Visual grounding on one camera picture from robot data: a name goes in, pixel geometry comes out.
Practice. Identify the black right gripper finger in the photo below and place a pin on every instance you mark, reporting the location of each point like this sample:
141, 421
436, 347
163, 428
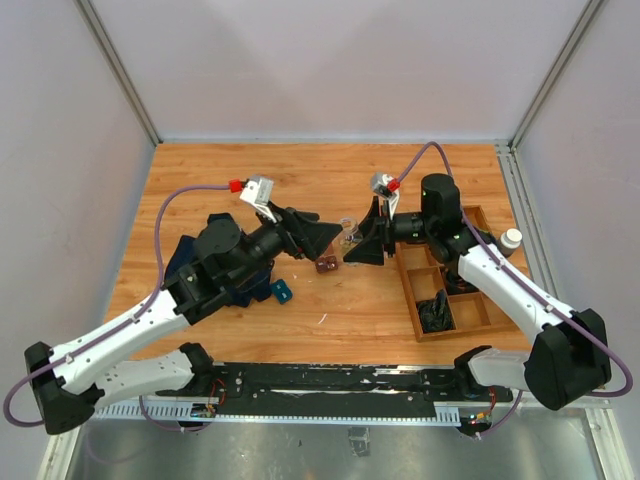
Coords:
375, 223
370, 250

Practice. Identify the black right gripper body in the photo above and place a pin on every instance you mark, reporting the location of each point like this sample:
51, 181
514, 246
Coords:
403, 227

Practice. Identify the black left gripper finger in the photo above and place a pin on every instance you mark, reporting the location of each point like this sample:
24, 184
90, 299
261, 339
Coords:
316, 237
300, 217

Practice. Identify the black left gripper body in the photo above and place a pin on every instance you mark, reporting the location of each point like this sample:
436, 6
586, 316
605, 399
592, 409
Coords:
295, 240

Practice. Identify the clear pill bottle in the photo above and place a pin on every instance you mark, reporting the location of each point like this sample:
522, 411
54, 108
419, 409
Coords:
350, 235

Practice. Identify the red pill organizer box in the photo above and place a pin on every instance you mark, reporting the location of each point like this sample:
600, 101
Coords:
326, 264

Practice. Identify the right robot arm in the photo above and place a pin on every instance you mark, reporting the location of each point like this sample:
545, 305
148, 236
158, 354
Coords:
566, 360

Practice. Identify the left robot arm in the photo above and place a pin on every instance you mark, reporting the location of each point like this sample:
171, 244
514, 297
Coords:
72, 380

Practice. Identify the wooden compartment tray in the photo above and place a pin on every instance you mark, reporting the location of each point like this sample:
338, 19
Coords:
424, 281

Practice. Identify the teal pill organizer box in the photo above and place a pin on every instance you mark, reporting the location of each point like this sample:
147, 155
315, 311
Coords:
281, 291

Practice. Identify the dark navy cloth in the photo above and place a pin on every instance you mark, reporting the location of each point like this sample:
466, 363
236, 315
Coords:
200, 268

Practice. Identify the white pill bottle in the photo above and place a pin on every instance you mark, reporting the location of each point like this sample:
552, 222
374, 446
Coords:
510, 241

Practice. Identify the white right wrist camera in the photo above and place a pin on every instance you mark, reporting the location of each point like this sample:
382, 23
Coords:
388, 188

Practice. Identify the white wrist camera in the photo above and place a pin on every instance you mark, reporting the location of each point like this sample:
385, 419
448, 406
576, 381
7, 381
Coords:
388, 188
257, 193

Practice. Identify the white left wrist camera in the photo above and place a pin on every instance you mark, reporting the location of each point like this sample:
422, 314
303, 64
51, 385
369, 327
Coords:
257, 193

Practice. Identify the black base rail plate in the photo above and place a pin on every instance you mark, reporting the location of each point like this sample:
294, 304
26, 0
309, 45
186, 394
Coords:
332, 391

